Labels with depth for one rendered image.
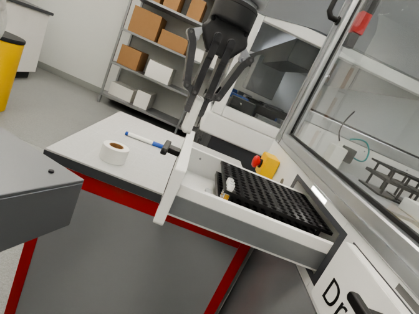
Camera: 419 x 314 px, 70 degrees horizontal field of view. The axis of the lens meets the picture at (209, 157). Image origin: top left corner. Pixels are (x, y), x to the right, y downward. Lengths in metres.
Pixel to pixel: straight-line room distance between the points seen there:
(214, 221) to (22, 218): 0.28
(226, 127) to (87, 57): 4.07
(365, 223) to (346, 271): 0.08
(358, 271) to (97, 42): 4.99
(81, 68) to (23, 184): 4.89
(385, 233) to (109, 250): 0.66
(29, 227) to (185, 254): 0.46
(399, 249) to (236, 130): 1.06
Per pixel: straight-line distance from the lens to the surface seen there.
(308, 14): 1.45
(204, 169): 0.73
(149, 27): 4.51
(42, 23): 4.59
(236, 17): 0.52
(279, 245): 0.55
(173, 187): 0.47
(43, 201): 0.48
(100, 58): 5.19
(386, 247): 0.48
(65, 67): 5.43
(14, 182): 0.46
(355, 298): 0.42
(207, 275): 0.88
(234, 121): 1.41
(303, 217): 0.61
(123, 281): 0.93
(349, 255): 0.51
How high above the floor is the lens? 1.08
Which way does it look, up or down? 15 degrees down
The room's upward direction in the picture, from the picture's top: 24 degrees clockwise
